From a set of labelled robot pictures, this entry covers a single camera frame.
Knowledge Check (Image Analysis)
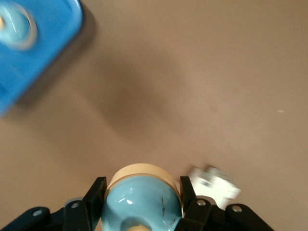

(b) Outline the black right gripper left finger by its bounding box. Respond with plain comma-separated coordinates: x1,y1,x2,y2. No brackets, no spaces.
0,177,108,231

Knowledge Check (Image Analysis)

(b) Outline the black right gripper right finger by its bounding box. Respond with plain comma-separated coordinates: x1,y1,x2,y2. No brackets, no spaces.
177,176,275,231

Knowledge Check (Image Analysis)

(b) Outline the light blue desk bell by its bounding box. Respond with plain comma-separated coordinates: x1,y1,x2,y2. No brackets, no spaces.
101,163,185,231
0,1,39,51

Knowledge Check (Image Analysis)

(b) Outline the white circuit breaker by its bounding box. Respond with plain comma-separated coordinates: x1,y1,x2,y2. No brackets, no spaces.
187,165,243,210

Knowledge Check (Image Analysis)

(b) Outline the blue plastic tray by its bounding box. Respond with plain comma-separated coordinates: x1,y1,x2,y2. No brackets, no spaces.
0,0,84,116

